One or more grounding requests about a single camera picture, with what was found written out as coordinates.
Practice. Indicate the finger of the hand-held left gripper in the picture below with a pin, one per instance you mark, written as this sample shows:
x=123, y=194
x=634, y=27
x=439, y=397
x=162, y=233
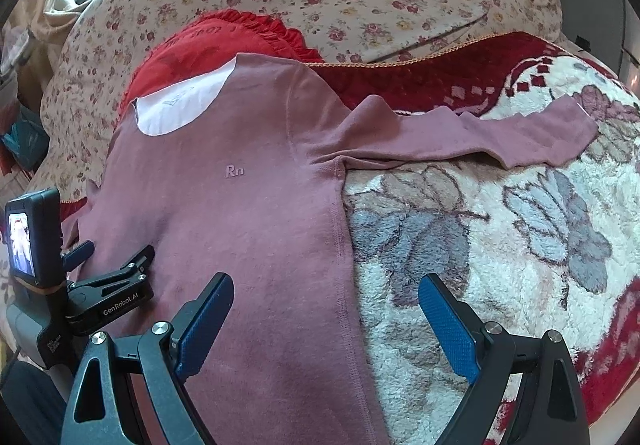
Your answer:
x=127, y=267
x=80, y=252

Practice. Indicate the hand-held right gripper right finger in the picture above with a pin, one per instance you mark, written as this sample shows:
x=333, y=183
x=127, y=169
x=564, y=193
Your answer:
x=447, y=325

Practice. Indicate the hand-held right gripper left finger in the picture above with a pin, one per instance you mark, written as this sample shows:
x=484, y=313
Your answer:
x=200, y=330

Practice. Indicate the pink long-sleeved shirt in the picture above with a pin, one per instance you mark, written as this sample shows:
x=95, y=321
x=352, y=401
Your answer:
x=250, y=225

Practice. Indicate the red and white floral blanket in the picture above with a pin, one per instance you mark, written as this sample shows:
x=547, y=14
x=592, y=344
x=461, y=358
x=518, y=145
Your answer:
x=500, y=255

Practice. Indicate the teal cloth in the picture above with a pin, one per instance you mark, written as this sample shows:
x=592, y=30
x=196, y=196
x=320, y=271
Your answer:
x=25, y=142

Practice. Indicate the beige curtain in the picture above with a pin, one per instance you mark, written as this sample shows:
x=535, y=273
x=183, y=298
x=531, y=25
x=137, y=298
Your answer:
x=45, y=15

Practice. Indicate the red ruffled pillow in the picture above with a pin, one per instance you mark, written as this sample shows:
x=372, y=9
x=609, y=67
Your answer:
x=200, y=45

